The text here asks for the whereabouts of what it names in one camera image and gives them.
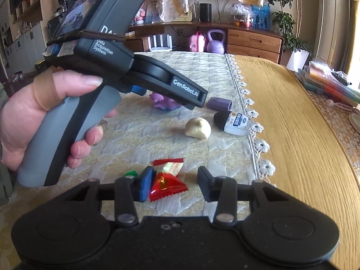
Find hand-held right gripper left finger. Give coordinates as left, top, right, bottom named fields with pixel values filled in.
left=58, top=166, right=156, bottom=228

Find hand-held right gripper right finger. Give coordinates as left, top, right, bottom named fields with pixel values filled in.
left=198, top=166, right=284, bottom=228

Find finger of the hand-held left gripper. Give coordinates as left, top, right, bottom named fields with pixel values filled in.
left=124, top=86, right=147, bottom=97
left=164, top=91, right=195, bottom=111

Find purple plastic toy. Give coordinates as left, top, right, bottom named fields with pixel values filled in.
left=148, top=91, right=184, bottom=112

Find red foil candy packet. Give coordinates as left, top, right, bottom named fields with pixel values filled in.
left=148, top=171, right=188, bottom=202

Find person's left hand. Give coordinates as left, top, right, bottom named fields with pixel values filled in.
left=0, top=69, right=119, bottom=172

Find beige garlic-shaped toy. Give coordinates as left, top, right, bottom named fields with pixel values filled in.
left=184, top=117, right=212, bottom=140

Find red white wrapped candy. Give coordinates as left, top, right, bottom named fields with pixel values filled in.
left=152, top=158, right=184, bottom=175

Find small purple box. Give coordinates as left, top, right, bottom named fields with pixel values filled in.
left=206, top=97, right=233, bottom=112

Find pink plush toy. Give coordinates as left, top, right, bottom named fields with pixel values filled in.
left=134, top=6, right=147, bottom=24

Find cream quilted table cover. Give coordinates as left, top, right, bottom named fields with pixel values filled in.
left=11, top=51, right=277, bottom=223

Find black coffee machine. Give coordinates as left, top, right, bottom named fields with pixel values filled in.
left=57, top=0, right=74, bottom=16

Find white router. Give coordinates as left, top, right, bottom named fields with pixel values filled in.
left=147, top=34, right=173, bottom=52

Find small black white bottle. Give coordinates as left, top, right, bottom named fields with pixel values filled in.
left=213, top=111, right=251, bottom=136

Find black cabinet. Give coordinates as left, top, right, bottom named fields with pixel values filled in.
left=46, top=17, right=61, bottom=38

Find pink toy case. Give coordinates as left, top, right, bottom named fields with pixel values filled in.
left=189, top=32, right=206, bottom=53

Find purple kettlebell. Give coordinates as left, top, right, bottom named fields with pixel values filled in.
left=207, top=29, right=226, bottom=55

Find white floor cabinets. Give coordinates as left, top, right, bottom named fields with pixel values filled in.
left=0, top=22, right=47, bottom=76

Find black cylinder speaker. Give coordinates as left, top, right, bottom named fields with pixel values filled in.
left=199, top=3, right=212, bottom=22

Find wooden TV stand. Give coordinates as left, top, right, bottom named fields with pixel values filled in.
left=124, top=21, right=283, bottom=65

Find yellow tablecloth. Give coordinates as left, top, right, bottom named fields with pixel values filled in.
left=233, top=55, right=360, bottom=220

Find plastic bag with fruit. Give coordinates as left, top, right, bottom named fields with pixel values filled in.
left=230, top=4, right=254, bottom=29

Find blue picture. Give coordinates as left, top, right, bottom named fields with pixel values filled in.
left=251, top=5, right=271, bottom=31

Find white planter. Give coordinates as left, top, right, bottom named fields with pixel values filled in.
left=286, top=49, right=310, bottom=72

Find green potted tree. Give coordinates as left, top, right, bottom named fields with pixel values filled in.
left=264, top=0, right=313, bottom=54

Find stack of books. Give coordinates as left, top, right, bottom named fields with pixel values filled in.
left=295, top=61, right=360, bottom=105

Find black pouch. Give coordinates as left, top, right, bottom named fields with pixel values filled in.
left=332, top=71, right=352, bottom=86

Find round pale lid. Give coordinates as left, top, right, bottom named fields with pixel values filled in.
left=349, top=113, right=360, bottom=134

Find wooden wall shelf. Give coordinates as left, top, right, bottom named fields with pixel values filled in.
left=8, top=0, right=43, bottom=26

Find white cord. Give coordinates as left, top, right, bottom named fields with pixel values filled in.
left=327, top=99, right=355, bottom=112

